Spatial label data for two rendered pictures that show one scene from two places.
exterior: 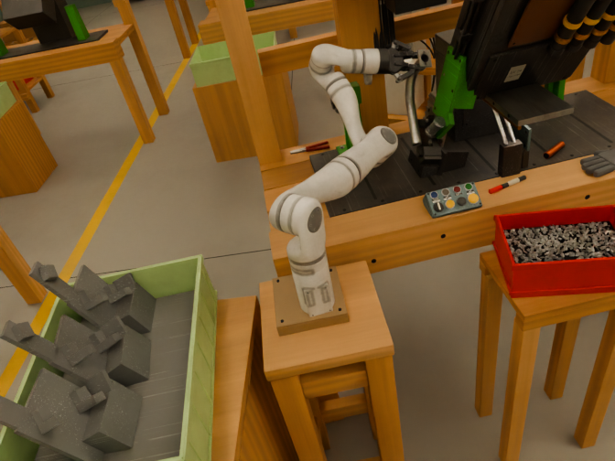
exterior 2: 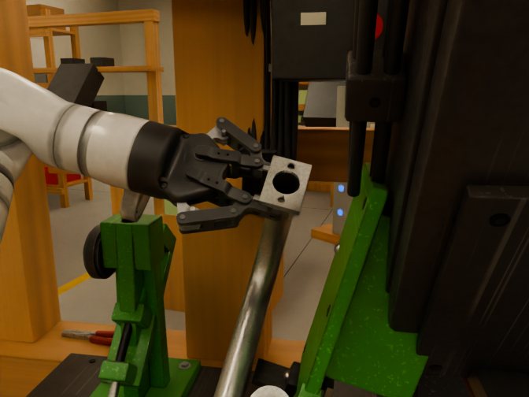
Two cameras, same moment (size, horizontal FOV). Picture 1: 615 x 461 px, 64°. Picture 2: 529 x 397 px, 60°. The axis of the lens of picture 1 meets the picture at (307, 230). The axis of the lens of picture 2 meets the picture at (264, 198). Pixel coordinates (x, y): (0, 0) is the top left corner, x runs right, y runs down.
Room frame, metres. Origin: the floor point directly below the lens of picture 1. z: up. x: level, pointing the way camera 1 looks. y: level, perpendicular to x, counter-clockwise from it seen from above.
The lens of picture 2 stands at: (1.03, -0.53, 1.34)
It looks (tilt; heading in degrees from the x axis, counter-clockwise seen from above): 13 degrees down; 11
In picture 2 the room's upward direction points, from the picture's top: straight up
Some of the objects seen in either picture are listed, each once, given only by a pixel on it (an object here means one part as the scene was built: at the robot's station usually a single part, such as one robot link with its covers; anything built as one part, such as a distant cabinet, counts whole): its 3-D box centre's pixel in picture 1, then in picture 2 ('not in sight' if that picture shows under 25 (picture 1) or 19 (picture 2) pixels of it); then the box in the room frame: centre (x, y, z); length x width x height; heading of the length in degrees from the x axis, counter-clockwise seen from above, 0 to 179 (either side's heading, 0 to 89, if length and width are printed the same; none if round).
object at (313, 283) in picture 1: (312, 278); not in sight; (0.91, 0.01, 0.97); 0.09 x 0.09 x 0.17; 5
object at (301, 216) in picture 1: (302, 229); not in sight; (0.91, 0.01, 1.13); 0.09 x 0.09 x 0.17; 49
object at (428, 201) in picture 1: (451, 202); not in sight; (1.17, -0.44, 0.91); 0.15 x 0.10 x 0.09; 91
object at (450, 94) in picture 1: (458, 83); (374, 291); (1.41, -0.55, 1.17); 0.13 x 0.12 x 0.20; 91
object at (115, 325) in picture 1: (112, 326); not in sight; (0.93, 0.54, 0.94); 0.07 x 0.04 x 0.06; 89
